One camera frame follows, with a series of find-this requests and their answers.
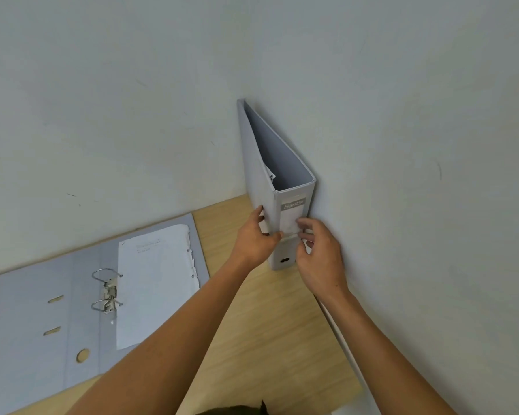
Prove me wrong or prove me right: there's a person's left hand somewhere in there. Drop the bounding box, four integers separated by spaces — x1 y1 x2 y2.
230 205 283 269

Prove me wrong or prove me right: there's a person's right hand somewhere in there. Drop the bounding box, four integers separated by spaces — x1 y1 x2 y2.
294 217 352 300

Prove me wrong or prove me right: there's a grey lever arch binder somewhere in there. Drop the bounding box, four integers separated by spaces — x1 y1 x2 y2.
0 213 211 415
236 99 317 271

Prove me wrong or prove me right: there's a person's right forearm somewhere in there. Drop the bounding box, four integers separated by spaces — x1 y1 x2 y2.
317 288 460 415

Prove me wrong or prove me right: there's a person's left forearm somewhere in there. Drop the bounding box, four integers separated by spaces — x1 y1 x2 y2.
64 254 260 415

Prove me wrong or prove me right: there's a white punched paper sheet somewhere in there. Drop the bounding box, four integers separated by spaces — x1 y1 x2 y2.
116 224 201 351

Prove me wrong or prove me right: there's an open grey lever arch binder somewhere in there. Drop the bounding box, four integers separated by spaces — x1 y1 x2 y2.
0 213 211 415

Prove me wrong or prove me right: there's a metal binder ring mechanism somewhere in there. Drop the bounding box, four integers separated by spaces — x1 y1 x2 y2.
90 268 124 315

